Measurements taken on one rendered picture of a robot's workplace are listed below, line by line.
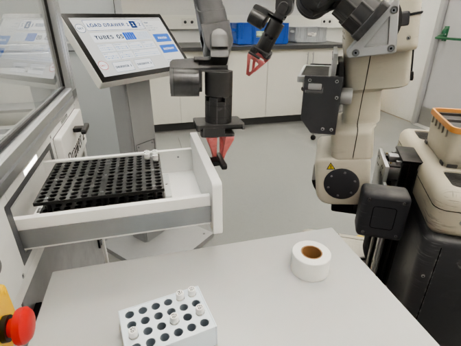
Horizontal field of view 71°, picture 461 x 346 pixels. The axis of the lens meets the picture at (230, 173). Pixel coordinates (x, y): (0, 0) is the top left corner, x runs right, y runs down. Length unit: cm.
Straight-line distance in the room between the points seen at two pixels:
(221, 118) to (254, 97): 320
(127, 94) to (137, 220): 105
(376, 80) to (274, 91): 300
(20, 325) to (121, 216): 24
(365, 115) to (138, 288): 76
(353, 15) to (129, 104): 109
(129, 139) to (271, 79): 252
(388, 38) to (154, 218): 61
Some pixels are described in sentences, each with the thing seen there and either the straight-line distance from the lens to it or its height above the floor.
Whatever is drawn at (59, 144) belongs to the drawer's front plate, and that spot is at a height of 91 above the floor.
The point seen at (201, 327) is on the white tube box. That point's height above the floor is 80.
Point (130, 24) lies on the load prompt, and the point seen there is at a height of 116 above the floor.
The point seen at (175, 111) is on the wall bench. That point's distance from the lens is 372.
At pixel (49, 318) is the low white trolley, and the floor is 76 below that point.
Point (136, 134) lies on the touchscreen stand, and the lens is 165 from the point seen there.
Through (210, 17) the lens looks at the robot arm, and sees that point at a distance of 71.
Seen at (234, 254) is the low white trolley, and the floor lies 76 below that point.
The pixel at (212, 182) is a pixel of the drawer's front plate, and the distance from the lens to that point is 57.
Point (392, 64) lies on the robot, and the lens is 100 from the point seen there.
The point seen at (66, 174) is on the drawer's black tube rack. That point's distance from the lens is 75.
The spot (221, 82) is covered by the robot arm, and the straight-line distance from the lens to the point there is 66.
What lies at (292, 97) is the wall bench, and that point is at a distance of 405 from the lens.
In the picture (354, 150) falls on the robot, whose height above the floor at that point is 84.
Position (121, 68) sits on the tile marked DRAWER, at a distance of 146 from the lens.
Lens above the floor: 119
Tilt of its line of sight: 26 degrees down
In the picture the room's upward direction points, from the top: straight up
